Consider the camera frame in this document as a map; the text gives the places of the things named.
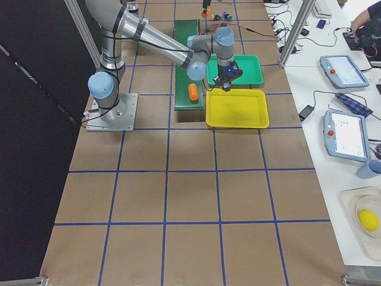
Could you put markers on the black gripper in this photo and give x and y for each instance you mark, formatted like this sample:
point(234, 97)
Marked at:
point(223, 72)

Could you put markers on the plain orange cylinder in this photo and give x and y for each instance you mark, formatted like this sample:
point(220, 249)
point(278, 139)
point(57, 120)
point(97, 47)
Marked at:
point(193, 92)

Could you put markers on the orange battery cylinder with text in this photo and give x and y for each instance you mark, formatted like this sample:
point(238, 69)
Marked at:
point(206, 12)

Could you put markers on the yellow tray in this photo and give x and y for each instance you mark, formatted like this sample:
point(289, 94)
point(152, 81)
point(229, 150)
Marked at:
point(237, 108)

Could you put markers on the teach pendant far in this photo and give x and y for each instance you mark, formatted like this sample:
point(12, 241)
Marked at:
point(342, 71)

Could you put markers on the teach pendant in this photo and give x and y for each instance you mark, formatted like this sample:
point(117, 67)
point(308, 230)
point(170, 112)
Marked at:
point(342, 71)
point(345, 136)

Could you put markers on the teach pendant near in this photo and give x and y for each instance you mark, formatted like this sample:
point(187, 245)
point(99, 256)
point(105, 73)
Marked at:
point(345, 136)

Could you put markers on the blue plaid cloth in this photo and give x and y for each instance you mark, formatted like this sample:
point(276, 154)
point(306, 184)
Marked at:
point(353, 105)

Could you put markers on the beige tray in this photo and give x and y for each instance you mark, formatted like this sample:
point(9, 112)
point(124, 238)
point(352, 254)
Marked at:
point(349, 200)

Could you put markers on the blue cup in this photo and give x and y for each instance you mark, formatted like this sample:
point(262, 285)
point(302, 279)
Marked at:
point(369, 170)

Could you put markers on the white bowl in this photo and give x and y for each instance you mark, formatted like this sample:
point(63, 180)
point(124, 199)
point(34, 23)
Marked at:
point(371, 203)

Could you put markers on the yellow lemon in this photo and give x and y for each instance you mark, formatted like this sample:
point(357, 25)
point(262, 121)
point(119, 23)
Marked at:
point(368, 220)

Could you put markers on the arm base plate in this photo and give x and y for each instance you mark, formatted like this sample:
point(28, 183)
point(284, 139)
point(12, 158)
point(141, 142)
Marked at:
point(120, 118)

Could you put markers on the aluminium frame post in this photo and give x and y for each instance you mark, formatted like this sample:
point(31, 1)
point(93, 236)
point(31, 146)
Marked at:
point(299, 22)

